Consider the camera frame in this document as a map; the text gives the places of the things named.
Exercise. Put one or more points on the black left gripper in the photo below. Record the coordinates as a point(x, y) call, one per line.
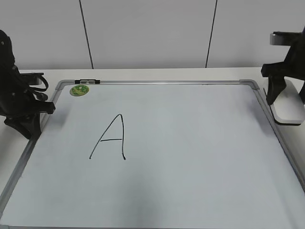
point(19, 102)

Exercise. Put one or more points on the green round magnet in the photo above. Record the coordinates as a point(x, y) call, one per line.
point(79, 90)

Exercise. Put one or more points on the grey-framed whiteboard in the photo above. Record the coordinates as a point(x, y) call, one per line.
point(158, 155)

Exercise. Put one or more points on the white rectangular board eraser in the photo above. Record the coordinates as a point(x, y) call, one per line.
point(288, 108)

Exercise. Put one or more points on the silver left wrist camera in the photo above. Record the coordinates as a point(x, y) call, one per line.
point(33, 78)

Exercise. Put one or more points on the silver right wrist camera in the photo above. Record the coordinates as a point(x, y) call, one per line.
point(281, 38)

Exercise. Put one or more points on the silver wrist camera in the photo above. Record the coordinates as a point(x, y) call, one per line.
point(33, 78)
point(281, 38)

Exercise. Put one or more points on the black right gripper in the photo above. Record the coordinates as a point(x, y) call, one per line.
point(292, 66)

